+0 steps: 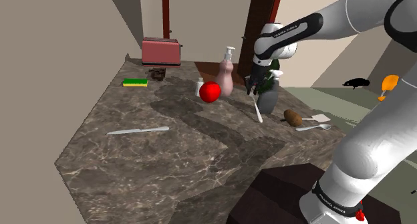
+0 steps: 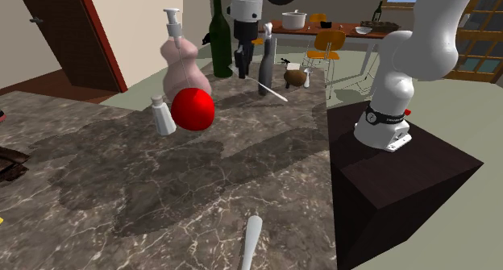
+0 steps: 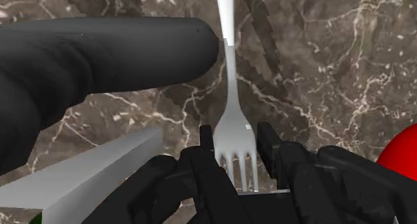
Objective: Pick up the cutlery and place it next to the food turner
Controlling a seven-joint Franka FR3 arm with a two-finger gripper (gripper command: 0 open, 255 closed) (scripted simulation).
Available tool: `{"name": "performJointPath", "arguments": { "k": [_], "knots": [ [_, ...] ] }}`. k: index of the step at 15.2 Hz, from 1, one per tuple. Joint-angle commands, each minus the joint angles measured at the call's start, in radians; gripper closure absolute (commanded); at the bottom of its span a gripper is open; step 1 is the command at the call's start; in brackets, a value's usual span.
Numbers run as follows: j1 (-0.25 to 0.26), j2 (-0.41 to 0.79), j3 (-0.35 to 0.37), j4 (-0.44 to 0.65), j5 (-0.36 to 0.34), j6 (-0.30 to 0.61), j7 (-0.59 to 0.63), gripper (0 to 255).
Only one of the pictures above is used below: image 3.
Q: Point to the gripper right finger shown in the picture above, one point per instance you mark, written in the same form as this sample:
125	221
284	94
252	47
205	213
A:
325	184

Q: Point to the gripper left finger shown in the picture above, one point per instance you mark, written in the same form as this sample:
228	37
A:
198	181

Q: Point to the silver fork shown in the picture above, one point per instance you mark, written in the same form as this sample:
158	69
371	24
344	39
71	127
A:
233	125

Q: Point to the red round object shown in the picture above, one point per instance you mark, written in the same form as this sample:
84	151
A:
402	153

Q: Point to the grey knife blade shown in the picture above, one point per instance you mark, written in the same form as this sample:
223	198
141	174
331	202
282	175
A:
91	171

